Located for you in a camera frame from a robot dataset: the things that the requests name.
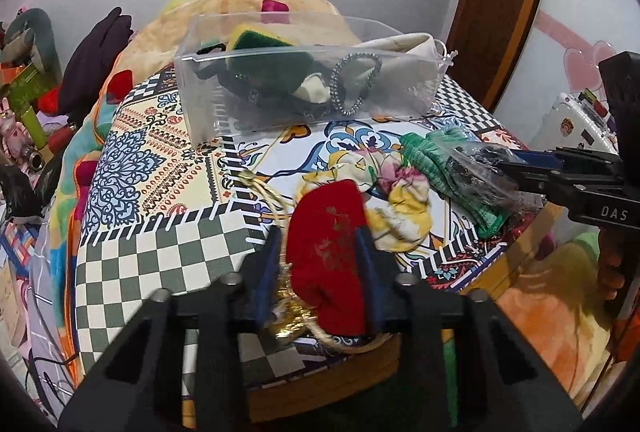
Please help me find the dark purple garment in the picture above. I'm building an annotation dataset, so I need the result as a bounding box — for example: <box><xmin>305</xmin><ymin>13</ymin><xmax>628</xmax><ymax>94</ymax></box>
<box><xmin>56</xmin><ymin>6</ymin><xmax>136</xmax><ymax>119</ymax></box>

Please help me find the grey green plush toy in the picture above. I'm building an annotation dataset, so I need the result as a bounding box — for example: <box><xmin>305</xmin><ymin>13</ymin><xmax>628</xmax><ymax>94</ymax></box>
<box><xmin>0</xmin><ymin>7</ymin><xmax>64</xmax><ymax>84</ymax></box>

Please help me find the black bag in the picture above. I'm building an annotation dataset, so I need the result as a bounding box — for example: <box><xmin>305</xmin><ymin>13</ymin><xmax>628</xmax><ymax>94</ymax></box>
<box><xmin>0</xmin><ymin>161</ymin><xmax>48</xmax><ymax>225</ymax></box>

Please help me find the round wooden table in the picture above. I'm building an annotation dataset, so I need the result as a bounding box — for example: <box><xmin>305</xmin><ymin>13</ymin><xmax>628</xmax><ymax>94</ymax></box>
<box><xmin>181</xmin><ymin>192</ymin><xmax>572</xmax><ymax>424</ymax></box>

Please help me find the silver beaded bracelet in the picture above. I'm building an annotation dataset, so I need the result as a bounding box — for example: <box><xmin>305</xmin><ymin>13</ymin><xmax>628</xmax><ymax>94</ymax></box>
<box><xmin>329</xmin><ymin>53</ymin><xmax>384</xmax><ymax>117</ymax></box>

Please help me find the clear plastic box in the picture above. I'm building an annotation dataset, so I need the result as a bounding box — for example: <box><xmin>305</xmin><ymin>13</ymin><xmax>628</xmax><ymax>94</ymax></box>
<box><xmin>173</xmin><ymin>14</ymin><xmax>459</xmax><ymax>145</ymax></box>

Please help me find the orange yellow plush blanket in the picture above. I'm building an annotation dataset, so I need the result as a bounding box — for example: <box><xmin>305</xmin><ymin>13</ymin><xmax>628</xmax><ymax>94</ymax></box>
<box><xmin>492</xmin><ymin>229</ymin><xmax>631</xmax><ymax>413</ymax></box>

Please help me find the person's right hand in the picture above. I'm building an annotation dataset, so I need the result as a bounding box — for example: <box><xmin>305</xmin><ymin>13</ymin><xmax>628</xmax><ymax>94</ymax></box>
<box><xmin>599</xmin><ymin>232</ymin><xmax>627</xmax><ymax>304</ymax></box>

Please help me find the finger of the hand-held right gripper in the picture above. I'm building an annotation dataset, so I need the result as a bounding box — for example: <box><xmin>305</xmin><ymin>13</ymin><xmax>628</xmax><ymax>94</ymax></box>
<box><xmin>510</xmin><ymin>148</ymin><xmax>624</xmax><ymax>173</ymax></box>
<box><xmin>492</xmin><ymin>163</ymin><xmax>624</xmax><ymax>209</ymax></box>

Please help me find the patterned tablecloth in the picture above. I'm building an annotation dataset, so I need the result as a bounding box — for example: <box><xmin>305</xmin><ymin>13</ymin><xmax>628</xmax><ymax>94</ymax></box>
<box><xmin>75</xmin><ymin>61</ymin><xmax>532</xmax><ymax>365</ymax></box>

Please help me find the clear plastic bag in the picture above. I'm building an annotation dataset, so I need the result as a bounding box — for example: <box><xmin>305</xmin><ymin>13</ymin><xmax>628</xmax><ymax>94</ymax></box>
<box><xmin>439</xmin><ymin>138</ymin><xmax>545</xmax><ymax>219</ymax></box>

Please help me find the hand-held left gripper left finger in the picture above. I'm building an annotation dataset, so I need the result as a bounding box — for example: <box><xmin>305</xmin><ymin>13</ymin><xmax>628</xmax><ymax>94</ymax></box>
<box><xmin>57</xmin><ymin>225</ymin><xmax>286</xmax><ymax>432</ymax></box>

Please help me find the cream cloth pouch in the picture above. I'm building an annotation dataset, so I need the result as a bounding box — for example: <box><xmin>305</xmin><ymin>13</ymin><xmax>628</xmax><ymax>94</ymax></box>
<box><xmin>294</xmin><ymin>32</ymin><xmax>447</xmax><ymax>106</ymax></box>

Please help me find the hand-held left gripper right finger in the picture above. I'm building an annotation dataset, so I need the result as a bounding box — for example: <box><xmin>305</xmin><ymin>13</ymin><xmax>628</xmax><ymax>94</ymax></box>
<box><xmin>352</xmin><ymin>227</ymin><xmax>586</xmax><ymax>432</ymax></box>

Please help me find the green knitted cloth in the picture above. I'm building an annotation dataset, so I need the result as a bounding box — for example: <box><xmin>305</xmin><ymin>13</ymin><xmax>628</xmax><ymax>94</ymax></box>
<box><xmin>399</xmin><ymin>128</ymin><xmax>507</xmax><ymax>239</ymax></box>

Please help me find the red fabric pouch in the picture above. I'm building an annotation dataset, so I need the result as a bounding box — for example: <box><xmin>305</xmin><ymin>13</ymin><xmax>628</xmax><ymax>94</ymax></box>
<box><xmin>286</xmin><ymin>179</ymin><xmax>374</xmax><ymax>338</ymax></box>

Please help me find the white door with heart stickers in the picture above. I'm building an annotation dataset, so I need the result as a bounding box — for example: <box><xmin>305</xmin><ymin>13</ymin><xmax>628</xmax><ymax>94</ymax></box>
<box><xmin>492</xmin><ymin>0</ymin><xmax>640</xmax><ymax>148</ymax></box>

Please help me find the green and yellow cloth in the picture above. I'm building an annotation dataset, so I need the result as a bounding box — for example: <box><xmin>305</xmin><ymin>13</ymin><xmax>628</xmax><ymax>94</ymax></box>
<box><xmin>225</xmin><ymin>26</ymin><xmax>317</xmax><ymax>103</ymax></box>

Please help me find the floral fabric scrunchie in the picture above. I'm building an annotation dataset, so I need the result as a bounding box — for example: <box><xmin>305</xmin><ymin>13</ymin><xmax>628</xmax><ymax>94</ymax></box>
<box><xmin>299</xmin><ymin>147</ymin><xmax>434</xmax><ymax>254</ymax></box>

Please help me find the wooden door frame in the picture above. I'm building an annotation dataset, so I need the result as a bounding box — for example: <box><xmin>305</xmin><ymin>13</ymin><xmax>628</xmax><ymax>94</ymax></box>
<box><xmin>444</xmin><ymin>0</ymin><xmax>557</xmax><ymax>114</ymax></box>

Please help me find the black strap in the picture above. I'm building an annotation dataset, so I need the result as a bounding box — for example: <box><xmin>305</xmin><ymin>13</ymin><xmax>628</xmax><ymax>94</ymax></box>
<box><xmin>196</xmin><ymin>43</ymin><xmax>332</xmax><ymax>115</ymax></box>

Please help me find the white case with stickers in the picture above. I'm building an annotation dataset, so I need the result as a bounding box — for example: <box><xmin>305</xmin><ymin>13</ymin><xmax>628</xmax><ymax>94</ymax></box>
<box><xmin>529</xmin><ymin>90</ymin><xmax>622</xmax><ymax>154</ymax></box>

